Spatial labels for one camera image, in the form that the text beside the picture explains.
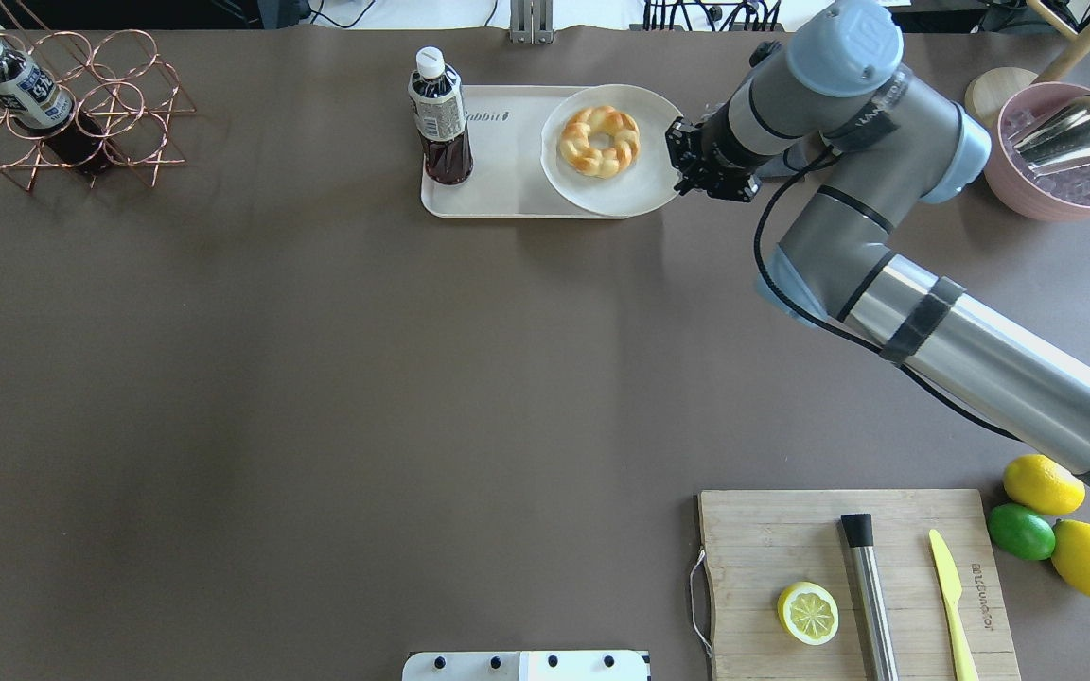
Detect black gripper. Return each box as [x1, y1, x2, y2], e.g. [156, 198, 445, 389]
[663, 115, 761, 203]

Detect white round plate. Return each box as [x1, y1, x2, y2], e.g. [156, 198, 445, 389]
[541, 83, 680, 218]

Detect braided donut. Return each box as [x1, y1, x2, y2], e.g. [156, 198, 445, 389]
[557, 105, 642, 180]

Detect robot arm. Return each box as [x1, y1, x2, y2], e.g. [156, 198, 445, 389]
[661, 1, 1090, 490]

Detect cream rabbit tray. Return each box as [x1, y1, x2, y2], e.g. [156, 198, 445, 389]
[421, 85, 622, 219]

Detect dark drink bottle on tray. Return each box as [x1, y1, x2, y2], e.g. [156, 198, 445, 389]
[408, 46, 473, 185]

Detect grey folded cloth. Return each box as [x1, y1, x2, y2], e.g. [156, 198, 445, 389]
[756, 141, 809, 181]

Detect wooden mug tree stand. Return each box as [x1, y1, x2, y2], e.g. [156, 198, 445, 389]
[964, 1, 1090, 129]

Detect metal ice scoop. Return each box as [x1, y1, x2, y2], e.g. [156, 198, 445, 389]
[1013, 94, 1090, 177]

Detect wooden cutting board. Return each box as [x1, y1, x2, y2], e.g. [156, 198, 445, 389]
[699, 490, 1021, 680]

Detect clear ice cubes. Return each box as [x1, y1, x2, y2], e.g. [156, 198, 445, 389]
[1005, 114, 1090, 203]

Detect steel muddler black tip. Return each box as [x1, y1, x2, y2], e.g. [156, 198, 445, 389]
[839, 513, 900, 680]

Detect pink bowl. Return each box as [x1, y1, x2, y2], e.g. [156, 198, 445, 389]
[983, 82, 1090, 221]

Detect yellow lemon upper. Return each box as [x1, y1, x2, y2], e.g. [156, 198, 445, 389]
[1002, 453, 1086, 516]

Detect lemon half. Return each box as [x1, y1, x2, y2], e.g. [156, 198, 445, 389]
[776, 581, 839, 646]

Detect yellow plastic knife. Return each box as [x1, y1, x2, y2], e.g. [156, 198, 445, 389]
[927, 528, 980, 680]

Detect green lime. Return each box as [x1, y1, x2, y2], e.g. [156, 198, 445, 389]
[988, 503, 1057, 562]

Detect dark bottle in rack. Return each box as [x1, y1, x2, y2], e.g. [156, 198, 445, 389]
[0, 40, 113, 177]

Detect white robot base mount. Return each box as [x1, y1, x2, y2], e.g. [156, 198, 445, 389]
[401, 648, 652, 680]

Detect copper wire bottle rack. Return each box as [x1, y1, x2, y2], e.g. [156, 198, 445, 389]
[0, 29, 198, 191]

